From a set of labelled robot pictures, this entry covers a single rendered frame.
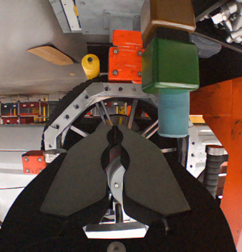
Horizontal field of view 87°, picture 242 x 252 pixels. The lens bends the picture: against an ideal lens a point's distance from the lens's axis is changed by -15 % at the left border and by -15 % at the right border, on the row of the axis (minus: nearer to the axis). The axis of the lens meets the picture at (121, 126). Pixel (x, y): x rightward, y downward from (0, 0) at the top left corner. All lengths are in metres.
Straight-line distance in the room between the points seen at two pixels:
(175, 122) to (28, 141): 0.82
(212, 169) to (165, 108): 0.19
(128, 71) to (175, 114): 0.21
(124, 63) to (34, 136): 0.68
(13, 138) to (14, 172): 0.21
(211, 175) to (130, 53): 0.42
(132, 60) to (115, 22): 0.29
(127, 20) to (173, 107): 0.50
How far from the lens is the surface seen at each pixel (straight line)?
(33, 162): 0.56
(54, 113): 0.59
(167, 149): 0.66
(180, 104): 0.40
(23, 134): 0.99
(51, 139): 0.51
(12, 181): 1.12
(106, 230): 0.40
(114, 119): 0.97
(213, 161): 0.37
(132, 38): 0.54
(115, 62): 0.50
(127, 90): 0.49
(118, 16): 0.77
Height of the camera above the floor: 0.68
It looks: 5 degrees up
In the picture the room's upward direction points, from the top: 180 degrees counter-clockwise
